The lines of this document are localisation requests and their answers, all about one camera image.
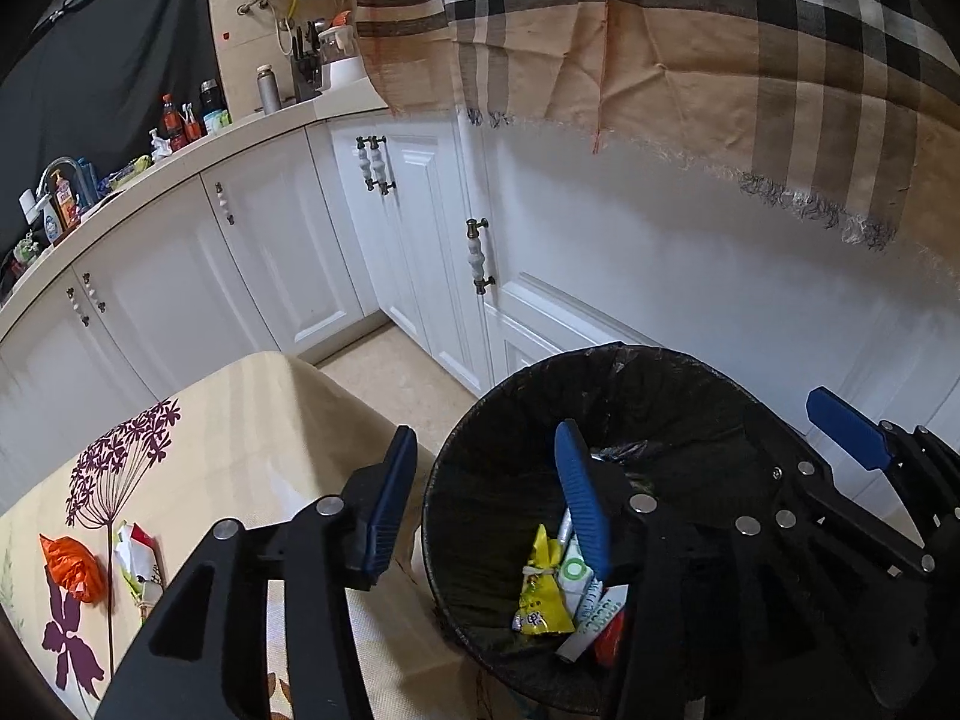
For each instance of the white and green paper wrapper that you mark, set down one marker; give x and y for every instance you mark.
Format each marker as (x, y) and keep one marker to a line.
(574, 570)

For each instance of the small red sauce bottle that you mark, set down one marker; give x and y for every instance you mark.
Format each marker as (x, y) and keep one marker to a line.
(192, 122)

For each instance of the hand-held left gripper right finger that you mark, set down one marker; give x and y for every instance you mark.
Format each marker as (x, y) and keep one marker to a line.
(585, 502)

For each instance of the white kitchen cabinets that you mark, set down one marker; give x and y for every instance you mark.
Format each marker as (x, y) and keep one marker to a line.
(300, 255)

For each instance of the plaid cloth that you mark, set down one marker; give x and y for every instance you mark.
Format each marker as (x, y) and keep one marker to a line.
(675, 30)

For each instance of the glass jar with orange lid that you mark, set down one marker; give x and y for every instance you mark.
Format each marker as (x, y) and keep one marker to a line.
(341, 56)

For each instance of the dark jar with lid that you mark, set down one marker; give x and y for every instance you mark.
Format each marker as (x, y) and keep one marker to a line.
(212, 103)

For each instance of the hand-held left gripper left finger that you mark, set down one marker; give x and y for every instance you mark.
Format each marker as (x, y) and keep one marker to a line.
(386, 510)

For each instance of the tall red sauce bottle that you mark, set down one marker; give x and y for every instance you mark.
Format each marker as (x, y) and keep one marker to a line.
(174, 124)

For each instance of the yellow snack wrapper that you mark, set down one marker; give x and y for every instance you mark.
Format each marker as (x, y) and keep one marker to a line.
(540, 600)

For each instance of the black waste bin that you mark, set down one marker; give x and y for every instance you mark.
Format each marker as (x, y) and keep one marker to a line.
(510, 427)

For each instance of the black knife block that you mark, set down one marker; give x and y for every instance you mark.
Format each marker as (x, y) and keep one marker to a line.
(307, 71)

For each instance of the orange plastic bag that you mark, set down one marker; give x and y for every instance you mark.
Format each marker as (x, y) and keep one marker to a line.
(75, 570)

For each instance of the orange soap bottle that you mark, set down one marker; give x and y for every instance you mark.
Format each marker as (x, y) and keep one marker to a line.
(65, 202)

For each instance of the metal faucet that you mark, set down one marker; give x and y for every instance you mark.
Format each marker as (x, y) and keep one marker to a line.
(67, 165)

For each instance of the floral tablecloth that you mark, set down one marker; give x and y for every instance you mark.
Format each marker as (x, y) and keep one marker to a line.
(247, 420)

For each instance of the white and teal tube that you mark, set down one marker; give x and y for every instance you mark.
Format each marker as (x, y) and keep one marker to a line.
(589, 615)

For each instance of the metal thermos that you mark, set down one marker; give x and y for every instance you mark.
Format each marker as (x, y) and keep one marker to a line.
(268, 90)

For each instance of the twisted green and white wrapper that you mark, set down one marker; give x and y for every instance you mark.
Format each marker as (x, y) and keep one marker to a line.
(135, 559)

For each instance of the white pump bottle blue label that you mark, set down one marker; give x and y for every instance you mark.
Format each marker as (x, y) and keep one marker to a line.
(46, 221)

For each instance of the green and yellow packets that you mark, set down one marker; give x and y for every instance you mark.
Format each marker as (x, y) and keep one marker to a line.
(127, 172)

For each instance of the black curtain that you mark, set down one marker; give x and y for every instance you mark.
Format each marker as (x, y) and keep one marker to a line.
(112, 52)

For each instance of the beige kitchen countertop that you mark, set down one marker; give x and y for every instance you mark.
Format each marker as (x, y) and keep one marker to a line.
(247, 135)

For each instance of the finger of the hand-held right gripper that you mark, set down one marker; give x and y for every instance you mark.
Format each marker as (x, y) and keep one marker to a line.
(825, 499)
(847, 427)

